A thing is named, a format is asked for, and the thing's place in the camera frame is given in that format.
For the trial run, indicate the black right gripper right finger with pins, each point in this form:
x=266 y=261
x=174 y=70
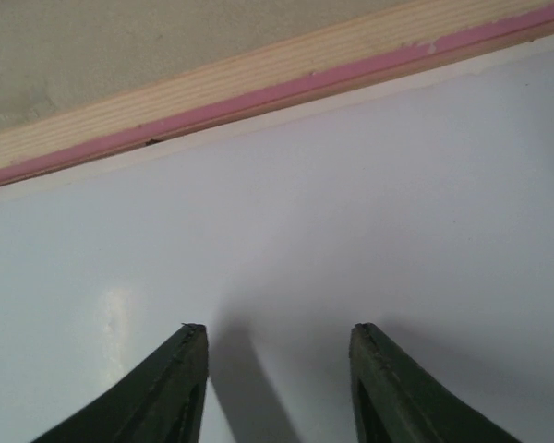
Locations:
x=396 y=400

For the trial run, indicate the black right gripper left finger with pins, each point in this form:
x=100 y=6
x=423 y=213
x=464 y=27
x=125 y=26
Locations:
x=160 y=400

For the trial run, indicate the pink wooden picture frame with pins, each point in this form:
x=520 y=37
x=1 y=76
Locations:
x=392 y=43

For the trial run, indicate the sunset landscape photo print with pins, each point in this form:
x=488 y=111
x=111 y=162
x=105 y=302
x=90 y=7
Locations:
x=424 y=205

